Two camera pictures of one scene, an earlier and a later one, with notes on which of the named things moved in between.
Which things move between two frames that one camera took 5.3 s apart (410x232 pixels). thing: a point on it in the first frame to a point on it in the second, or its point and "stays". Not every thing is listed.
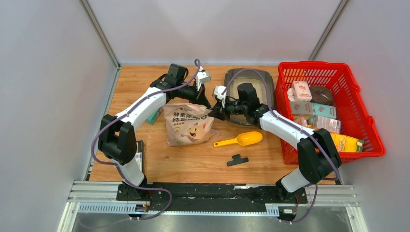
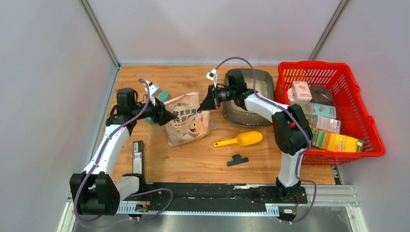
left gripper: [200, 95] to [164, 115]
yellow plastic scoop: [245, 138] stays
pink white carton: [301, 91] stays
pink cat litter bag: [187, 124] stays
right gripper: [218, 113] to [212, 101]
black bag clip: [237, 159] stays
